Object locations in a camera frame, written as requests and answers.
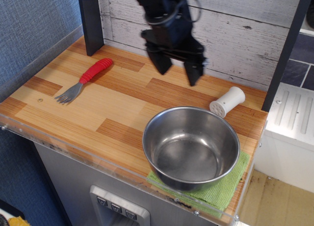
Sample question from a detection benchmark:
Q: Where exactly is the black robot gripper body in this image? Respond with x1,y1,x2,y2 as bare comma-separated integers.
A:
141,0,206,64

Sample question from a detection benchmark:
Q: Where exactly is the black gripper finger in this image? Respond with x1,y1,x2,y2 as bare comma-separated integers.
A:
146,47,172,75
183,61,204,86

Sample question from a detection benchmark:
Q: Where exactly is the red handled metal fork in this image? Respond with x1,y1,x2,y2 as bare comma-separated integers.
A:
54,58,113,104

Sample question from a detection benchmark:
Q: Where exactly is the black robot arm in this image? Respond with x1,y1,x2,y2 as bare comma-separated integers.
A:
137,0,206,86

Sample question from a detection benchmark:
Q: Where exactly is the white salt shaker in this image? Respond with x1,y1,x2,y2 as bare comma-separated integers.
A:
209,86,245,118

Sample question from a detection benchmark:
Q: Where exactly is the stainless steel pot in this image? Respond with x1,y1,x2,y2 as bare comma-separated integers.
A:
142,107,240,192

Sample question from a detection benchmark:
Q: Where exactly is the white ridged sink unit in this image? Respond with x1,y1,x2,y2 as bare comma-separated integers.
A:
254,83,314,192

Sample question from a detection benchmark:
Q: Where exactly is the green cloth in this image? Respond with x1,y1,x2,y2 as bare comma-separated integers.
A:
147,151,250,211

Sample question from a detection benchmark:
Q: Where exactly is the clear acrylic edge guard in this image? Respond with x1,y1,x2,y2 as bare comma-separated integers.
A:
0,113,268,224

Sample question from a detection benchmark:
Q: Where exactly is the silver dispenser button panel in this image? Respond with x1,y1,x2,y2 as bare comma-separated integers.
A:
89,185,151,226

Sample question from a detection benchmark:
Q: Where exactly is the yellow object in corner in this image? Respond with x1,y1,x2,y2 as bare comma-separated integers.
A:
0,215,30,226

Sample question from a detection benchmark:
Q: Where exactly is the dark grey left post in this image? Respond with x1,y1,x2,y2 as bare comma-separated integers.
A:
79,0,104,56

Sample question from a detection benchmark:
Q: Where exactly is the dark grey post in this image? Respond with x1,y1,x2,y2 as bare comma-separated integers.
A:
262,0,311,112
79,0,104,56

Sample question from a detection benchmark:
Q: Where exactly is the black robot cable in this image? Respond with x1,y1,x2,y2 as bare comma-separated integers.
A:
49,0,202,23

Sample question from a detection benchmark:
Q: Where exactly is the dark grey right post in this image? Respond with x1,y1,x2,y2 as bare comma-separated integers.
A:
262,0,311,112

